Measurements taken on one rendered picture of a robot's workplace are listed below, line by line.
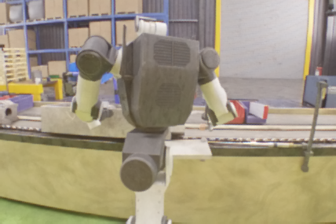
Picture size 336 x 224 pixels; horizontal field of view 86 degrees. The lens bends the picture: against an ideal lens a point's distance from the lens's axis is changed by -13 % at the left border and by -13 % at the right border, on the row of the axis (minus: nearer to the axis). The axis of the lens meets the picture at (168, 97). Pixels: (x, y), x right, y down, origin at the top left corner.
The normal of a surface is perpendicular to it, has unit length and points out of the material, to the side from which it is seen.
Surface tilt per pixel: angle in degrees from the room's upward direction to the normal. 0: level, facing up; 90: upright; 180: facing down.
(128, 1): 90
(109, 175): 90
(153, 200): 69
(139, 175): 78
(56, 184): 90
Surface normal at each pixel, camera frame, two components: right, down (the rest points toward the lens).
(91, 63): 0.14, 0.58
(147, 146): -0.07, -0.69
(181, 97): 0.40, 0.29
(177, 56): 0.42, 0.03
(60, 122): -0.10, 0.05
